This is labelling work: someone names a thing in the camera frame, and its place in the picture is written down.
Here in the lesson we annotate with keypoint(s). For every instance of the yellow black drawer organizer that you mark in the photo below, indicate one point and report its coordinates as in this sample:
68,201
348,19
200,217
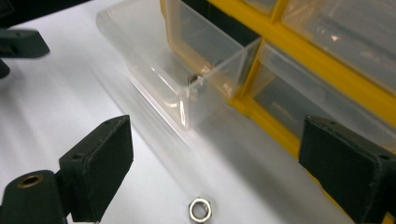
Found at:
277,31

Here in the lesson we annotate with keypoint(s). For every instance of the clear plastic storage drawer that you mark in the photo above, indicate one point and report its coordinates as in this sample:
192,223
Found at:
149,68

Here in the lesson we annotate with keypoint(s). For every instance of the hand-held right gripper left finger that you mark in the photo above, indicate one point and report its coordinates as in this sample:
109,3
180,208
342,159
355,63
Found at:
93,168

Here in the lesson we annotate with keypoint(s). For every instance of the grid of clear drawers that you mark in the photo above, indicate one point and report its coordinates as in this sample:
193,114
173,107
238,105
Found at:
342,28

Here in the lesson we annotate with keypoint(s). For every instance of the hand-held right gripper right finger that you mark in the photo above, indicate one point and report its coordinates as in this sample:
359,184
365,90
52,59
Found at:
351,168

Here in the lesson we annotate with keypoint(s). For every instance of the silver metal nut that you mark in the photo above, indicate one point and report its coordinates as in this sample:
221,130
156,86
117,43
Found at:
200,210
193,80

